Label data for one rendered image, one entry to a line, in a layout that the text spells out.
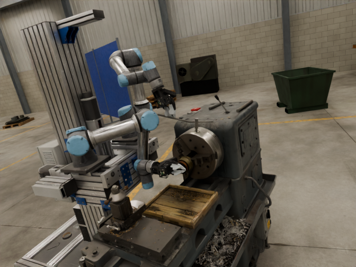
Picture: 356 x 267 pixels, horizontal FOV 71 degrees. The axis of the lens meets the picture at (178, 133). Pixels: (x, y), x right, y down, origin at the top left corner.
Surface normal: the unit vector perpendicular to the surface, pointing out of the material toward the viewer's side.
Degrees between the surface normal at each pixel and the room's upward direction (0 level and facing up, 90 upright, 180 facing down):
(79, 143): 91
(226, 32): 90
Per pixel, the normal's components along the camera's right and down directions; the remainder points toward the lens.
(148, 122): 0.46, 0.18
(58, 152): 0.89, -0.03
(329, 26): -0.29, 0.33
